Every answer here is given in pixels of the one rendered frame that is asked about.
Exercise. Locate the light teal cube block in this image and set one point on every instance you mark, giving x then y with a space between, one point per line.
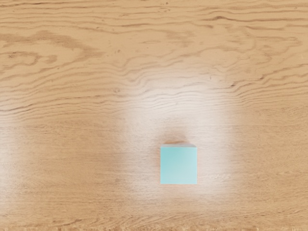
178 166

